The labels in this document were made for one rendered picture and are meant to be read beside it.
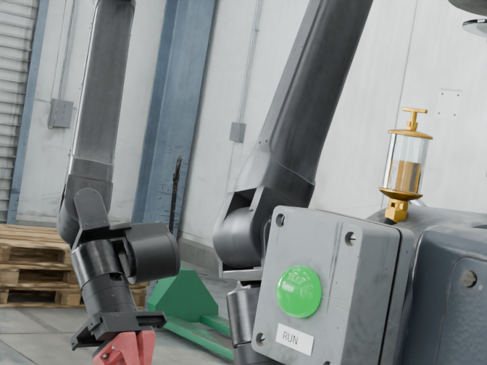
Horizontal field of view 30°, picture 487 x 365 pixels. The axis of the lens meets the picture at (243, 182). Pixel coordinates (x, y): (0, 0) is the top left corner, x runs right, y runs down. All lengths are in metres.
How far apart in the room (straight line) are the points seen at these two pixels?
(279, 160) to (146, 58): 8.58
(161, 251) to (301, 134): 0.33
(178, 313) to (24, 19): 3.57
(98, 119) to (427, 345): 0.76
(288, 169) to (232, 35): 8.32
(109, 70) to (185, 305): 5.07
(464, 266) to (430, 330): 0.04
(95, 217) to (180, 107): 8.02
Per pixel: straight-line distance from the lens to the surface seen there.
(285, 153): 0.84
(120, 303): 1.08
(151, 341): 1.07
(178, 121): 9.12
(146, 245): 1.13
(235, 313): 0.83
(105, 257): 1.11
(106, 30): 1.30
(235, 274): 0.85
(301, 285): 0.51
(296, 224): 0.53
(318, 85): 0.88
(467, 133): 6.98
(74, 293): 6.37
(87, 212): 1.12
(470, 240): 0.52
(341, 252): 0.51
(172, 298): 6.21
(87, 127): 1.20
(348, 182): 7.69
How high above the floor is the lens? 1.37
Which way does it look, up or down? 3 degrees down
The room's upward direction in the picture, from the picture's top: 9 degrees clockwise
